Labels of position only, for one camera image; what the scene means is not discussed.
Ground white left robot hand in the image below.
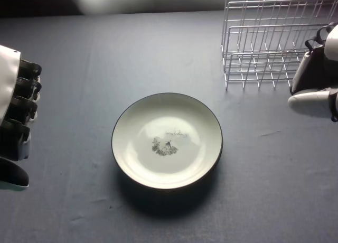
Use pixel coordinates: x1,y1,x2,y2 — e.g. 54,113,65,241
0,44,43,191

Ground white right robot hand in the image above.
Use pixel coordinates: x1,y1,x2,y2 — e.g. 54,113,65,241
287,22,338,123

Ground grey tablecloth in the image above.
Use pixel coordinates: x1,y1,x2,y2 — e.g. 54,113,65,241
0,9,338,243

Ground wire dish rack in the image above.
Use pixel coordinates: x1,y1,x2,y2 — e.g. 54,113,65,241
221,0,338,91

